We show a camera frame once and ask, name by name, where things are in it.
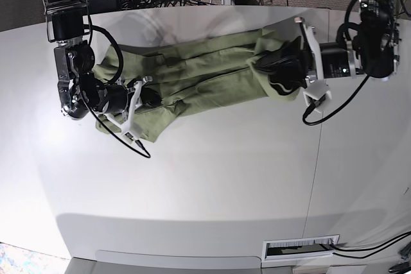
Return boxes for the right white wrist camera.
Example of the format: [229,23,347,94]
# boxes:
[302,80,332,113]

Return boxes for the white cable grommet tray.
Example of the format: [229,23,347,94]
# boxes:
[261,235,340,262]

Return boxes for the green T-shirt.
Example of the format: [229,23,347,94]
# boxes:
[93,28,300,142]

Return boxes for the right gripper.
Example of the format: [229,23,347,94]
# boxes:
[99,76,162,138]

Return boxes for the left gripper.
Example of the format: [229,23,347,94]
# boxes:
[256,17,355,96]

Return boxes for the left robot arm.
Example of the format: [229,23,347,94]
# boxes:
[252,0,402,96]

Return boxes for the black cable pair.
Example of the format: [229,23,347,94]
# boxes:
[327,231,411,259]

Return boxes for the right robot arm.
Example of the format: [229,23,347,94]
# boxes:
[42,0,152,141]

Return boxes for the camera black cable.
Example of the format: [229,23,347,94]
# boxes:
[82,0,152,159]
[301,0,373,126]

